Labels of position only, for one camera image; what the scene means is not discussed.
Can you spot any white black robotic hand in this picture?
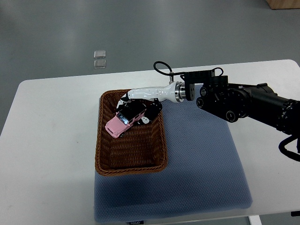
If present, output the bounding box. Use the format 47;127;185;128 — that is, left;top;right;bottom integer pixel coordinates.
116;82;186;125

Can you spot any pink toy car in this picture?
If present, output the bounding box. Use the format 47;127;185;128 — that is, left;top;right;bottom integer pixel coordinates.
105;101;146;138

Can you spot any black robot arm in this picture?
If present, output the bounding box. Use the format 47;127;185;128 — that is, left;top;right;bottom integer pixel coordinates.
167;69;300;161

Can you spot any brown wicker basket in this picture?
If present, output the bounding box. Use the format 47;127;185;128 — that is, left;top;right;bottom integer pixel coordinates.
95;90;168;176

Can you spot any lower floor socket plate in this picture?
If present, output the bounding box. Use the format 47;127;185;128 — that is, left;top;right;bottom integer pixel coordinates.
94;59;106;69

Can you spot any floor socket plate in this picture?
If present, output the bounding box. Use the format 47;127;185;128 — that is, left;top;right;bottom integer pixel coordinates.
93;50;106;59
94;59;106;69

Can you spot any upper floor socket plate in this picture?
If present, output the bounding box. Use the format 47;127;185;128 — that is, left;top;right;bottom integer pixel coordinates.
93;50;106;59

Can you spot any blue quilted mat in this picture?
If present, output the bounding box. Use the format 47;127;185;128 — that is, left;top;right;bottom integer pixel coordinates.
94;101;252;224

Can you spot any wooden box corner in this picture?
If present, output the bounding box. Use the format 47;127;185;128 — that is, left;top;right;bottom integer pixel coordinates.
266;0;300;9

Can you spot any white table leg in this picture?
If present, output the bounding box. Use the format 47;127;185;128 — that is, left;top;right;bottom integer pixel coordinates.
248;215;262;225

